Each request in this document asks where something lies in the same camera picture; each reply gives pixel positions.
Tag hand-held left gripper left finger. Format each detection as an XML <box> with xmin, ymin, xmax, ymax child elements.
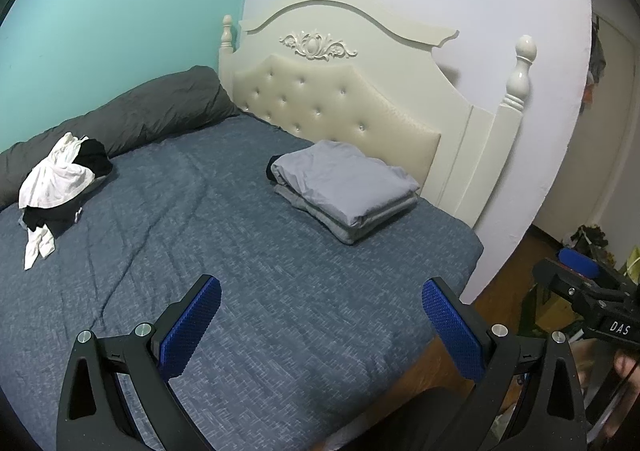
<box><xmin>56</xmin><ymin>274</ymin><xmax>222</xmax><ymax>451</ymax></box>

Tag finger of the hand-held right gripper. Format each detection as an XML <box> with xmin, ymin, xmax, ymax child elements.
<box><xmin>532</xmin><ymin>258</ymin><xmax>627</xmax><ymax>314</ymax></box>
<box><xmin>558</xmin><ymin>247</ymin><xmax>640</xmax><ymax>293</ymax></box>

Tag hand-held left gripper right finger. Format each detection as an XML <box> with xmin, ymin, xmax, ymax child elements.
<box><xmin>421</xmin><ymin>277</ymin><xmax>587</xmax><ymax>451</ymax></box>

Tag grey jacket with black cuffs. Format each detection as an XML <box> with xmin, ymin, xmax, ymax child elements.
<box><xmin>265</xmin><ymin>140</ymin><xmax>421</xmax><ymax>230</ymax></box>

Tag hanging dark clothes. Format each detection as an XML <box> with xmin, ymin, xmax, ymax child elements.
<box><xmin>581</xmin><ymin>15</ymin><xmax>607</xmax><ymax>108</ymax></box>

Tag person's right hand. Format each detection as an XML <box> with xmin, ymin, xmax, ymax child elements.
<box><xmin>614</xmin><ymin>353</ymin><xmax>640</xmax><ymax>381</ymax></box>

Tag dark leafy clutter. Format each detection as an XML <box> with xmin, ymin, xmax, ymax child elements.
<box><xmin>570</xmin><ymin>224</ymin><xmax>615</xmax><ymax>266</ymax></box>

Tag brown cardboard box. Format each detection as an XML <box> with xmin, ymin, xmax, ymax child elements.
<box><xmin>539</xmin><ymin>288</ymin><xmax>577</xmax><ymax>333</ymax></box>

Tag grey folded cloth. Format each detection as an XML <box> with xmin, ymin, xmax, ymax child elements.
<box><xmin>272</xmin><ymin>183</ymin><xmax>420</xmax><ymax>246</ymax></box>

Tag white knit top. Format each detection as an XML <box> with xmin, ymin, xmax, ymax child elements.
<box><xmin>23</xmin><ymin>222</ymin><xmax>56</xmax><ymax>271</ymax></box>

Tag cream bedpost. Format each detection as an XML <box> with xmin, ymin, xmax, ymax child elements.
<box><xmin>470</xmin><ymin>34</ymin><xmax>538</xmax><ymax>234</ymax></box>
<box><xmin>218</xmin><ymin>14</ymin><xmax>237</xmax><ymax>82</ymax></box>

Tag black garment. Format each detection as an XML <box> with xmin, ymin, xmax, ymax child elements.
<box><xmin>19</xmin><ymin>138</ymin><xmax>114</xmax><ymax>238</ymax></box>

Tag dark grey rolled duvet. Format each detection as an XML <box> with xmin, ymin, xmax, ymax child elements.
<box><xmin>0</xmin><ymin>65</ymin><xmax>241</xmax><ymax>210</ymax></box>

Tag cream tufted headboard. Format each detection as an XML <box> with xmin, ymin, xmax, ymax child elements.
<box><xmin>231</xmin><ymin>0</ymin><xmax>501</xmax><ymax>227</ymax></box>

